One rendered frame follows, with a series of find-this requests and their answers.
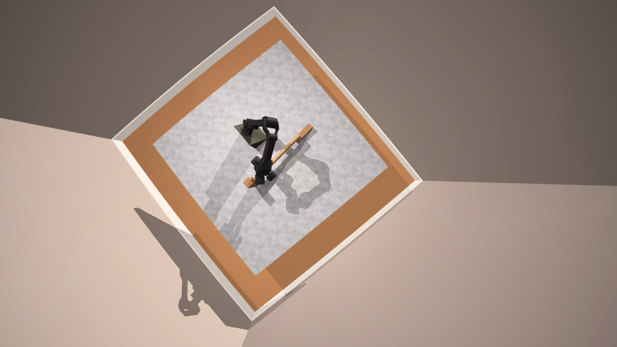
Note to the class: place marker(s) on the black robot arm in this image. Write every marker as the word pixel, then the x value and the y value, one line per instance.
pixel 263 166

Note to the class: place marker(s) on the long wooden rail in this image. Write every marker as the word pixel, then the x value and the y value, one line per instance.
pixel 285 148

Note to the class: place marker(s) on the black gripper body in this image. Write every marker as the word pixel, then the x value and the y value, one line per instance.
pixel 271 175

